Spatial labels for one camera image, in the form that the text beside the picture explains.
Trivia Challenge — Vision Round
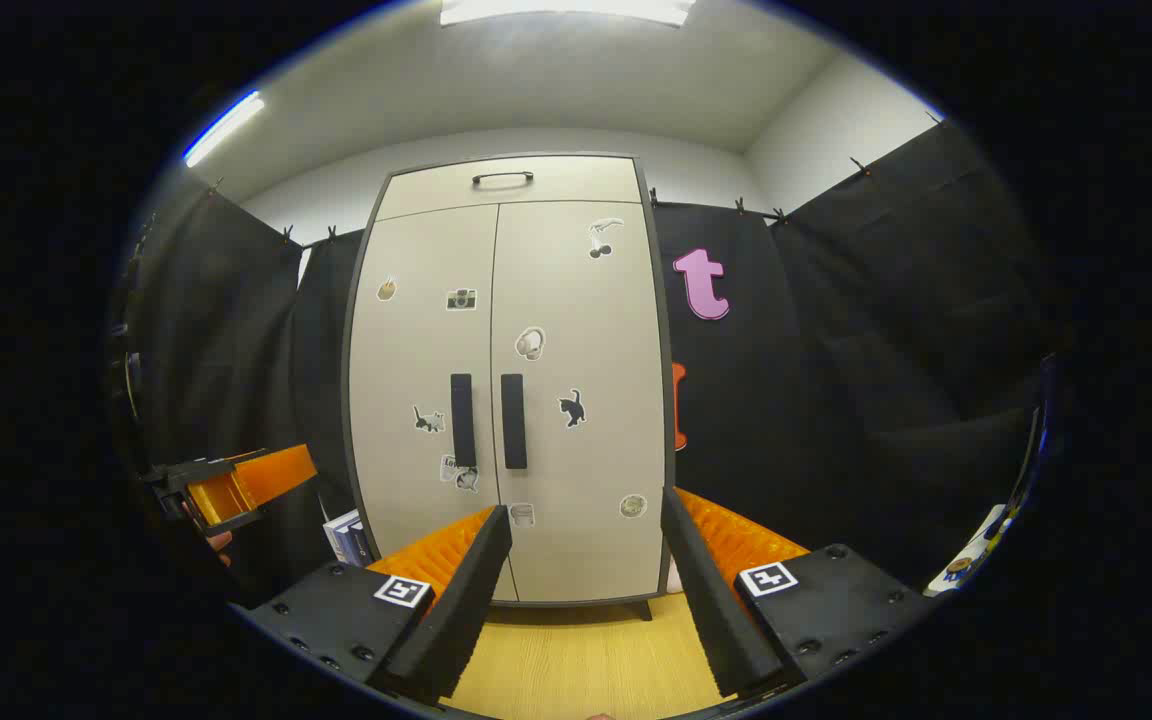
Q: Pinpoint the white blue printed object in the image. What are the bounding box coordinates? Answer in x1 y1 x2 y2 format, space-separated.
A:
924 503 1017 598

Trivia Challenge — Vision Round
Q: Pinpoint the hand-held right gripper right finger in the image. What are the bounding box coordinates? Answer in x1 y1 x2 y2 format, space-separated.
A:
660 486 937 701

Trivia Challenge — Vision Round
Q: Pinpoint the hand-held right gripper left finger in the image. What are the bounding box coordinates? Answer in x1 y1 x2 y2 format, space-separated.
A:
236 505 514 706

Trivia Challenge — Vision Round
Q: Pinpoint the narrow ceiling light strip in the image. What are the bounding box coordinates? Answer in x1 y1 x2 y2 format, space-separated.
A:
183 90 266 168

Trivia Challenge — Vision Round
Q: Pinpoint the white shoe cabinet door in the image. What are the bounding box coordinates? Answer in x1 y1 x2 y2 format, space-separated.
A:
491 200 669 607
348 203 501 604

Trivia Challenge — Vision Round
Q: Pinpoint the row of black clips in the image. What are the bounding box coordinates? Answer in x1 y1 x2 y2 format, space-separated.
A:
206 110 942 246

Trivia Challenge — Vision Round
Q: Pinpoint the white box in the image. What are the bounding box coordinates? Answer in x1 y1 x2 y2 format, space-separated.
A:
322 510 365 569

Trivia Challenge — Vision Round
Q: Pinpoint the grey double-door shoe cabinet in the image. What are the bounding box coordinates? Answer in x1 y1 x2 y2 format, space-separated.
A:
341 152 677 623

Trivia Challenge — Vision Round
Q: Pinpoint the black backdrop cloth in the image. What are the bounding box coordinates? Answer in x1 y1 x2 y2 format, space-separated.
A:
111 115 1062 611

